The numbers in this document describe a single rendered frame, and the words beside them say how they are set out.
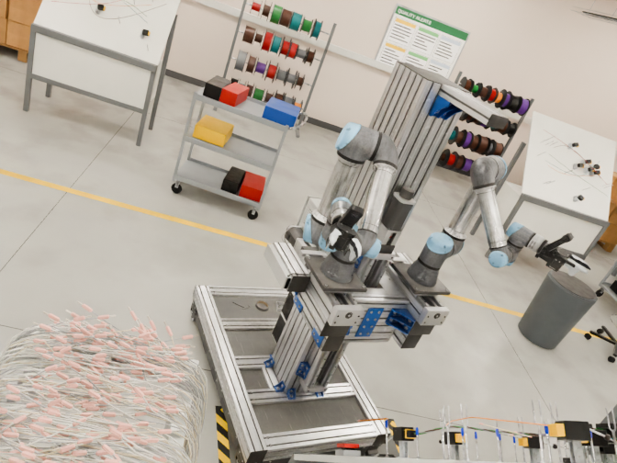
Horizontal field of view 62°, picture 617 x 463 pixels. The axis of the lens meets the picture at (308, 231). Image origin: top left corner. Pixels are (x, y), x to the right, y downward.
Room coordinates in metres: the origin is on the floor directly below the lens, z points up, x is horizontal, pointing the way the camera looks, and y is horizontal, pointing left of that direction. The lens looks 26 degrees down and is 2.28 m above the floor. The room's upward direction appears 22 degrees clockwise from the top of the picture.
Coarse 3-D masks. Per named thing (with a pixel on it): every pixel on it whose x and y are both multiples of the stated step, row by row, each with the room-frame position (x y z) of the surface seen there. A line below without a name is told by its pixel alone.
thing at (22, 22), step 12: (0, 0) 5.87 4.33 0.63; (12, 0) 5.92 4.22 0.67; (24, 0) 5.95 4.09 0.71; (36, 0) 5.97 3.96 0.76; (0, 12) 5.87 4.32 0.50; (12, 12) 5.92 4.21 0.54; (24, 12) 5.96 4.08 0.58; (36, 12) 5.99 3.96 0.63; (0, 24) 5.88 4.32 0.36; (12, 24) 5.92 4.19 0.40; (24, 24) 5.97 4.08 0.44; (0, 36) 5.89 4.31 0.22; (12, 36) 5.92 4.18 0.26; (24, 36) 5.96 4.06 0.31; (12, 48) 5.91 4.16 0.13; (24, 48) 5.96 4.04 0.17; (24, 60) 5.95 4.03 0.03
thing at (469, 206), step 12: (492, 156) 2.34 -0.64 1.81; (504, 168) 2.35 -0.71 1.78; (468, 192) 2.35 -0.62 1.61; (468, 204) 2.32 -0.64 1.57; (456, 216) 2.34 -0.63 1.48; (468, 216) 2.32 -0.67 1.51; (444, 228) 2.35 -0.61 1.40; (456, 228) 2.32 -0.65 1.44; (456, 240) 2.31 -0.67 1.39; (456, 252) 2.32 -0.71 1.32
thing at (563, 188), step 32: (544, 128) 6.34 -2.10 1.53; (576, 128) 6.53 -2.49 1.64; (512, 160) 6.26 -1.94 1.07; (544, 160) 6.11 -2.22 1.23; (576, 160) 6.29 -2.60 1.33; (608, 160) 6.49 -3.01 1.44; (512, 192) 6.00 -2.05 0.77; (544, 192) 5.89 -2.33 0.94; (576, 192) 6.06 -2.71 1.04; (608, 192) 6.25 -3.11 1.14; (544, 224) 5.83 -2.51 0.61; (576, 224) 5.92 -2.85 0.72; (608, 224) 5.98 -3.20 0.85
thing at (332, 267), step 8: (328, 256) 1.96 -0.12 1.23; (320, 264) 1.97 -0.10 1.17; (328, 264) 1.93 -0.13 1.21; (336, 264) 1.91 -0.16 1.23; (344, 264) 1.92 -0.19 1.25; (352, 264) 1.93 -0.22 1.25; (328, 272) 1.91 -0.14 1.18; (336, 272) 1.91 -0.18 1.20; (344, 272) 1.91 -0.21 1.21; (352, 272) 1.94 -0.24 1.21; (336, 280) 1.90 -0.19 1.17; (344, 280) 1.91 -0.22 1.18
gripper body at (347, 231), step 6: (336, 216) 1.59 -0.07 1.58; (336, 222) 1.52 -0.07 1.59; (342, 222) 1.53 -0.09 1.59; (342, 228) 1.49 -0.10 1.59; (348, 228) 1.52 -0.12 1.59; (342, 234) 1.48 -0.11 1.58; (348, 234) 1.48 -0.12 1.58; (354, 234) 1.50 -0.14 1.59; (342, 240) 1.49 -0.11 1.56; (348, 240) 1.48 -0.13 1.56; (330, 246) 1.48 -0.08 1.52; (336, 246) 1.48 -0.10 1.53; (342, 246) 1.49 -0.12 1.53
